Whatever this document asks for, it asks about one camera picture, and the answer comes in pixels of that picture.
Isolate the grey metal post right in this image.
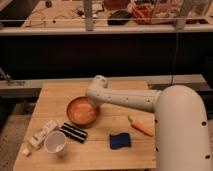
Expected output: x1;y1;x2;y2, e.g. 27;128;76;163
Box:
175;0;193;30

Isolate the black object on bench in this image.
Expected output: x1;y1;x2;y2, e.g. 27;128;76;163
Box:
107;10;131;25

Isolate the orange carrot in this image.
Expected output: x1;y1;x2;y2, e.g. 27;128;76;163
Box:
128;117;154;137

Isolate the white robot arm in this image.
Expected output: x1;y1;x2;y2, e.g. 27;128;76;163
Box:
85;75;213;171

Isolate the orange crate on bench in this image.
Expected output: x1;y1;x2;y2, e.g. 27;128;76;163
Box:
132;6;152;25

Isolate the white plastic cup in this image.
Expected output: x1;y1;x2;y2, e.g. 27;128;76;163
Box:
44;131;66;156

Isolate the black striped cylinder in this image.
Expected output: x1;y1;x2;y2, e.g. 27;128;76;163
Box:
60;123;88;143

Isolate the white tube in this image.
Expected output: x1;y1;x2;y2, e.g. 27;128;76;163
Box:
22;120;58;156

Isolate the grey metal post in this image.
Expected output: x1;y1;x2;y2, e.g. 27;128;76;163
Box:
83;0;93;31
175;0;193;30

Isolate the blue sponge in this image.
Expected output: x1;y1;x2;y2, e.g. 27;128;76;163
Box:
109;132;131;149

